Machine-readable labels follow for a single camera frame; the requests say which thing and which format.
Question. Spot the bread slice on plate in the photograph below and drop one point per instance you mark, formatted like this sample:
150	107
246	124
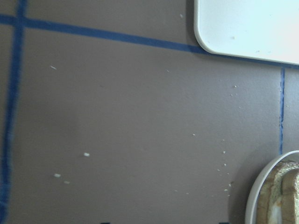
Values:
278	201

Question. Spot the white round plate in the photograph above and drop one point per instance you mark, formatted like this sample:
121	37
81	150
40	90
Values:
251	207

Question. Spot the cream bear serving tray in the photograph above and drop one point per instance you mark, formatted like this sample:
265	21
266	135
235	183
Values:
265	30

